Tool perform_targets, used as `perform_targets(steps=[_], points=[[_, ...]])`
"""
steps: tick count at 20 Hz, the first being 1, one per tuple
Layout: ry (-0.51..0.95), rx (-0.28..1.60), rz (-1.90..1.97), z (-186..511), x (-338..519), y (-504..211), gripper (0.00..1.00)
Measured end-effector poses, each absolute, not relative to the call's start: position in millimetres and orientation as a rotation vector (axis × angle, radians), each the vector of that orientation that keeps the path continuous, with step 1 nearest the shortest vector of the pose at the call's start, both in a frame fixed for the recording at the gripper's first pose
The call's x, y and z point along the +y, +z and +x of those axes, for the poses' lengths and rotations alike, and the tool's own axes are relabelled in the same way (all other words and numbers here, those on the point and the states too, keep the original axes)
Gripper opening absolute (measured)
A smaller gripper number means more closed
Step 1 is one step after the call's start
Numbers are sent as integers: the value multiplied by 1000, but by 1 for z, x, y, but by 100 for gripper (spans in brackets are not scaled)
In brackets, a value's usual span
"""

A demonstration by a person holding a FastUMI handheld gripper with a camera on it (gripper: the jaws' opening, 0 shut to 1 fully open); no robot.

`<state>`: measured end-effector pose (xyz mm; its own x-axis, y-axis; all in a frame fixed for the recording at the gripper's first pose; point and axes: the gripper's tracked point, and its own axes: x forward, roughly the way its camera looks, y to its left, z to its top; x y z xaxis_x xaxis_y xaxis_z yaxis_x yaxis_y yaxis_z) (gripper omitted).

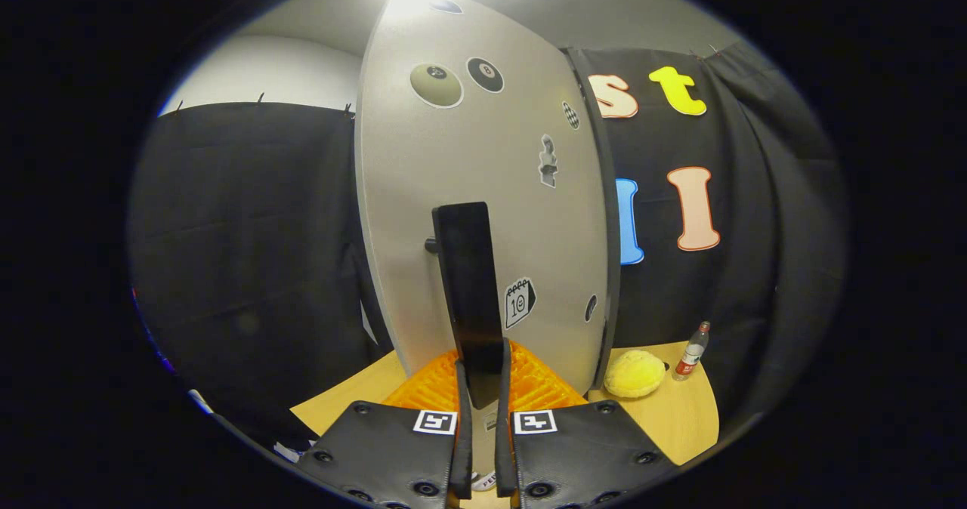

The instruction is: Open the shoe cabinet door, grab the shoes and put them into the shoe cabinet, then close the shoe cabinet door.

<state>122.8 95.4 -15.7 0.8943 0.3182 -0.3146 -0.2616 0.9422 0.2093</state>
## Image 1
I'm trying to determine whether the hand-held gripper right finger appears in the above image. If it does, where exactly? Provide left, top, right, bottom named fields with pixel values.
left=495, top=337, right=678, bottom=509

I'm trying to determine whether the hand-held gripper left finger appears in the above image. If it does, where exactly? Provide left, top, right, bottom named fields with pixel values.
left=296, top=341, right=474, bottom=509

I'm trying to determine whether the black cabinet door handle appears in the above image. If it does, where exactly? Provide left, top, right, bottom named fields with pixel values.
left=425, top=202, right=509, bottom=410

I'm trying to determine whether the dark grey shoe cabinet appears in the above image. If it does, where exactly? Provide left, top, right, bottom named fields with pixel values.
left=563, top=45, right=623, bottom=390

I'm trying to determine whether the beige shoe cabinet door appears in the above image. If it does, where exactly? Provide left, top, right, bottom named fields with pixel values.
left=354, top=0, right=611, bottom=480

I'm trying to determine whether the yellow plush bun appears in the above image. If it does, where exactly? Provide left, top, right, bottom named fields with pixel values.
left=603, top=349, right=668, bottom=399

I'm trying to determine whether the clear red label bottle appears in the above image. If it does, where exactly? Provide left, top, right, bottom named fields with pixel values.
left=672, top=321, right=712, bottom=381

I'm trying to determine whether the black backdrop cloth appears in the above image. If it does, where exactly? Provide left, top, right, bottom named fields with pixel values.
left=127, top=41, right=848, bottom=453

